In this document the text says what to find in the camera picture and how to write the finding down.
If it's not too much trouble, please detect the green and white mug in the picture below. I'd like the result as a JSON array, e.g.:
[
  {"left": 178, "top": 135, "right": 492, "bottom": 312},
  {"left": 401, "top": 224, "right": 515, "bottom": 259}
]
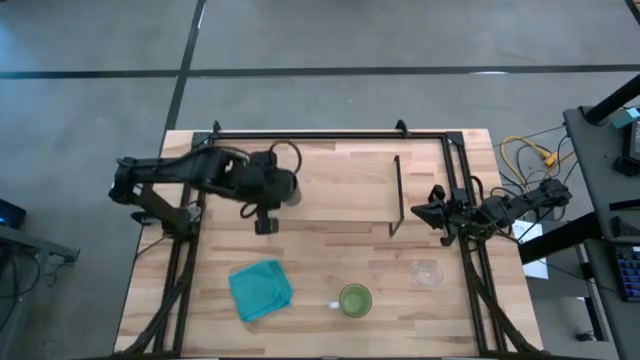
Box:
[{"left": 327, "top": 282, "right": 374, "bottom": 319}]

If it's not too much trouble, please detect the small black device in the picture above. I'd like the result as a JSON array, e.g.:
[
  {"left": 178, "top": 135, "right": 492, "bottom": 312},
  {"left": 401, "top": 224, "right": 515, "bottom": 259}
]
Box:
[{"left": 612, "top": 154, "right": 640, "bottom": 177}]

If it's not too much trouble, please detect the grey side table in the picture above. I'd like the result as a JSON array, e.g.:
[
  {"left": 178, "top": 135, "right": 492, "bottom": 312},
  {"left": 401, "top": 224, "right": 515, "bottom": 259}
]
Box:
[{"left": 562, "top": 104, "right": 640, "bottom": 360}]

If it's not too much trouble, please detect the wooden shelf with black legs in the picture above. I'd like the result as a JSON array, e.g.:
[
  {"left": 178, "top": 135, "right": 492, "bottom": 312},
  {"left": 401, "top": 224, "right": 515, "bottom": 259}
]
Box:
[{"left": 264, "top": 142, "right": 406, "bottom": 239}]

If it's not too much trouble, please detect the black table leg beam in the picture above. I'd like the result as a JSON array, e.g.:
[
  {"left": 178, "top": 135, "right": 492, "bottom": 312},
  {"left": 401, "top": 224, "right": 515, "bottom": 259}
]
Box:
[{"left": 517, "top": 211, "right": 602, "bottom": 266}]

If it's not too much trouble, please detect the black slanted pole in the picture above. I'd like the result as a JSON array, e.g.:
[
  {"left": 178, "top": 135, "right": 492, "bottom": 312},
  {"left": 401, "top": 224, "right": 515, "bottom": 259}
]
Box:
[{"left": 583, "top": 73, "right": 640, "bottom": 127}]

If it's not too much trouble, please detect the yellow cable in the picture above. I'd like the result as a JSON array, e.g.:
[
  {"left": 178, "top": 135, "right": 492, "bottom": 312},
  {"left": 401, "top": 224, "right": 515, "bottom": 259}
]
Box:
[{"left": 500, "top": 134, "right": 576, "bottom": 186}]

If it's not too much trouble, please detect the white paper sheet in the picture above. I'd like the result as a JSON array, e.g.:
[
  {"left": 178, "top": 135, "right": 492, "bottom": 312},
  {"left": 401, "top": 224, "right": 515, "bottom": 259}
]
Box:
[{"left": 512, "top": 218, "right": 550, "bottom": 280}]

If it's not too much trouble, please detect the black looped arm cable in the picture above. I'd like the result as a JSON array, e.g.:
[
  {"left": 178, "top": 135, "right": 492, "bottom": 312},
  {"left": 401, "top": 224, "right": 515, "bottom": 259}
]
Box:
[{"left": 268, "top": 139, "right": 304, "bottom": 176}]

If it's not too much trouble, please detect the small teal box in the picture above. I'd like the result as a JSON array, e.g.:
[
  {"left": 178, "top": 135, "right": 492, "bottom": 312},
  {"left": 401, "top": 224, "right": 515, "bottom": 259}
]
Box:
[{"left": 612, "top": 107, "right": 640, "bottom": 130}]

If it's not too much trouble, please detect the tall black cup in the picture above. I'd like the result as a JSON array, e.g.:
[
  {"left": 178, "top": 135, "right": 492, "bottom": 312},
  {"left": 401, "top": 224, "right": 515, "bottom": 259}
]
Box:
[{"left": 280, "top": 169, "right": 304, "bottom": 208}]

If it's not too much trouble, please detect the grey side stand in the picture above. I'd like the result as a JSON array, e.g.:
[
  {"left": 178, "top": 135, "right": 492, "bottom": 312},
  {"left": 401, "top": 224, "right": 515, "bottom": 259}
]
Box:
[{"left": 0, "top": 223, "right": 81, "bottom": 360}]

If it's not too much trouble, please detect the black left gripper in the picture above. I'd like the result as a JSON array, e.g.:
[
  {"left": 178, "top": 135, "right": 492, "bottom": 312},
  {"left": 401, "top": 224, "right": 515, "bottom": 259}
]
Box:
[{"left": 227, "top": 148, "right": 300, "bottom": 210}]

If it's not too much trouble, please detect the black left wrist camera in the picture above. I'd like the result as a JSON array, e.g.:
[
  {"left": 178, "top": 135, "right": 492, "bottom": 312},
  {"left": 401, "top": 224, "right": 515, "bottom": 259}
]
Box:
[{"left": 253, "top": 202, "right": 280, "bottom": 236}]

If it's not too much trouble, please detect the black device with blue light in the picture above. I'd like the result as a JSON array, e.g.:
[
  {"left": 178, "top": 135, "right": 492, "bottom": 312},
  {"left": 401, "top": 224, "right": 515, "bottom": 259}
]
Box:
[{"left": 0, "top": 198, "right": 28, "bottom": 230}]

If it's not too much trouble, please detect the keyboard with blue keys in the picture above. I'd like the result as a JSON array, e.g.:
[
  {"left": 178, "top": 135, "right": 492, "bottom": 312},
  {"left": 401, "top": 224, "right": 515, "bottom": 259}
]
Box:
[{"left": 614, "top": 244, "right": 640, "bottom": 304}]

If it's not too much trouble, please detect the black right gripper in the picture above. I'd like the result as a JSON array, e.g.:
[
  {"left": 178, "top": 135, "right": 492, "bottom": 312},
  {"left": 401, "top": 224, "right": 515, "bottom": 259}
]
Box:
[{"left": 410, "top": 187, "right": 481, "bottom": 247}]

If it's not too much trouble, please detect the clear glass cup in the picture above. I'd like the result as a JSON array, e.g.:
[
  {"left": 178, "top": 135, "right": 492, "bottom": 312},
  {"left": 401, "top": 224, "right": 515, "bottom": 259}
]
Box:
[{"left": 409, "top": 258, "right": 445, "bottom": 289}]

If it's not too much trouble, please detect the teal cloth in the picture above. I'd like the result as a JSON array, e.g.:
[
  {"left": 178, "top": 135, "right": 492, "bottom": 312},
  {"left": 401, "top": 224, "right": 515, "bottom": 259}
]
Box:
[{"left": 228, "top": 258, "right": 295, "bottom": 324}]

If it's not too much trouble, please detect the black metal table frame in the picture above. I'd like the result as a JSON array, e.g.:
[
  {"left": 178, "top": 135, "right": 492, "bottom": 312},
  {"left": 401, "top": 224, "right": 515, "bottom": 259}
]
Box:
[{"left": 114, "top": 118, "right": 544, "bottom": 359}]

